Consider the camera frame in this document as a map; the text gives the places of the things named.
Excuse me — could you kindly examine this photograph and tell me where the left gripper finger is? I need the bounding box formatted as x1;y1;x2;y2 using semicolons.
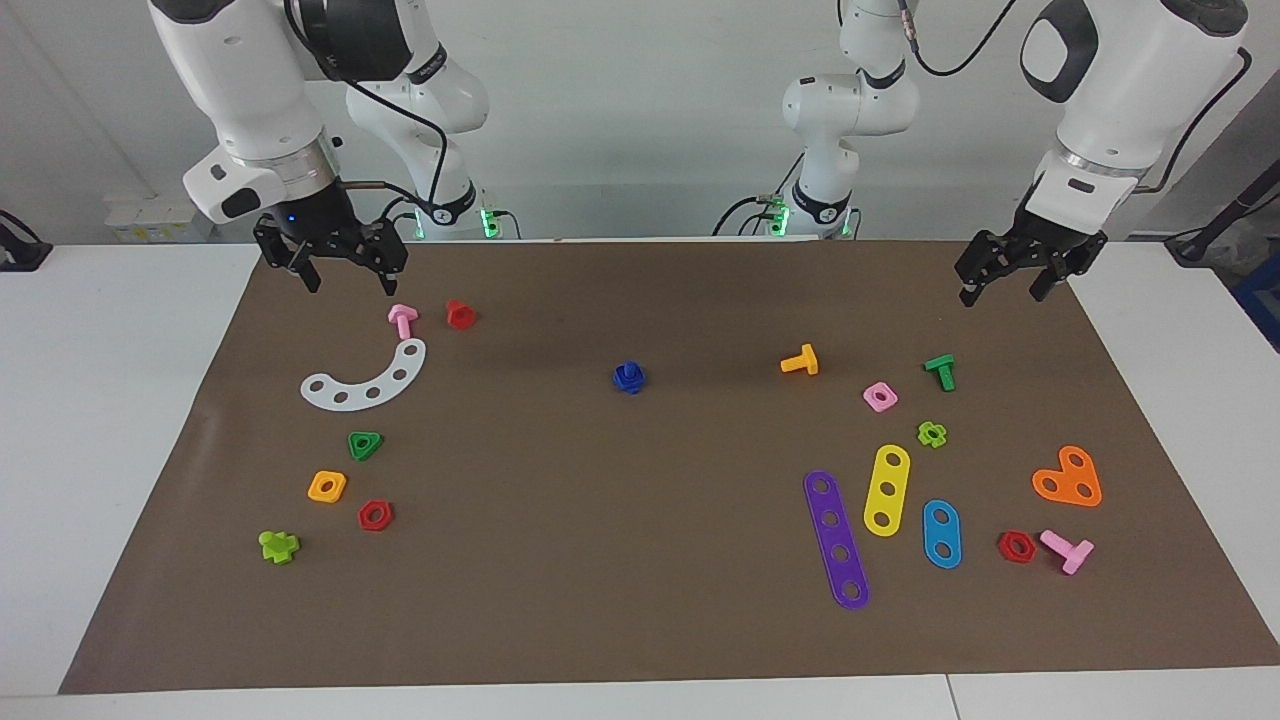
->
1029;249;1092;304
953;231;1012;308

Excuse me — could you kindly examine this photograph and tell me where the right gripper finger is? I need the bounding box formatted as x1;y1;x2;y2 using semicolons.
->
253;227;323;295
362;224;410;298

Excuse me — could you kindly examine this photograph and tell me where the white curved five-hole plate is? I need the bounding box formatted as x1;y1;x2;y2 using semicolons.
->
300;338;428;412

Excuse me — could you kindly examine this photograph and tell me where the black tripod pole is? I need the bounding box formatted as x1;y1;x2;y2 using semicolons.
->
1165;165;1280;264

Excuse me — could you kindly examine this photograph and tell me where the orange heart-shaped plate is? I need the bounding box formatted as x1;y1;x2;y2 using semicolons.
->
1031;445;1103;508

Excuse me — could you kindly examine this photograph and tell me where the blue crate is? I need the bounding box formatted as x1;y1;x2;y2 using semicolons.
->
1234;250;1280;353

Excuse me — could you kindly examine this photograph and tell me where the yellow three-hole plate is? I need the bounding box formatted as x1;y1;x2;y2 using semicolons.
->
863;444;912;538

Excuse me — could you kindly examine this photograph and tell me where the blue two-hole plate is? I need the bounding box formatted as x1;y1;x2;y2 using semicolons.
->
921;499;963;570

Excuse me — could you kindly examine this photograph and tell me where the purple four-hole plate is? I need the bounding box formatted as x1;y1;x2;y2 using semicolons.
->
803;470;871;611

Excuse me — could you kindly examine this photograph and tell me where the brown table mat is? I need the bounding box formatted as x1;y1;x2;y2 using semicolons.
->
58;238;1280;695

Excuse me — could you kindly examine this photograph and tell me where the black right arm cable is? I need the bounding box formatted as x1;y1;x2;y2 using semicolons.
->
284;0;449;226

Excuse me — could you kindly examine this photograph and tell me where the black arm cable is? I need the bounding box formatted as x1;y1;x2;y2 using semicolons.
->
895;0;1253;196
284;0;449;226

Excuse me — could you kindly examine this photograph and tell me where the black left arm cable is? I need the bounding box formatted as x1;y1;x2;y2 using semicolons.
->
895;0;1253;196

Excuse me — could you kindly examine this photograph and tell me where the black base cable bundle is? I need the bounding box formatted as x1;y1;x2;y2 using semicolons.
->
711;193;793;239

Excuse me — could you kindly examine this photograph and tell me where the black clamp mount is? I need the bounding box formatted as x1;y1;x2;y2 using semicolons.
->
0;209;54;273

